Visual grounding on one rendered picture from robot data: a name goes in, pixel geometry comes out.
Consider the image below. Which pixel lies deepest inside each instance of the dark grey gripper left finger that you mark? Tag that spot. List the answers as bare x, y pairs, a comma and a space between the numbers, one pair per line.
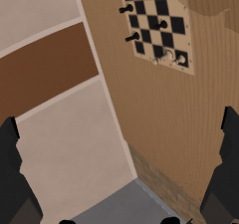
18, 203

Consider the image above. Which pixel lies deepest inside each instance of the black and tan chessboard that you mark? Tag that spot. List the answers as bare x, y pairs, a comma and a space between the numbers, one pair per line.
177, 37

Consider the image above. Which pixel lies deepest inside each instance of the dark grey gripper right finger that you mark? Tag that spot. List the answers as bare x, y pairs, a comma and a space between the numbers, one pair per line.
220, 204

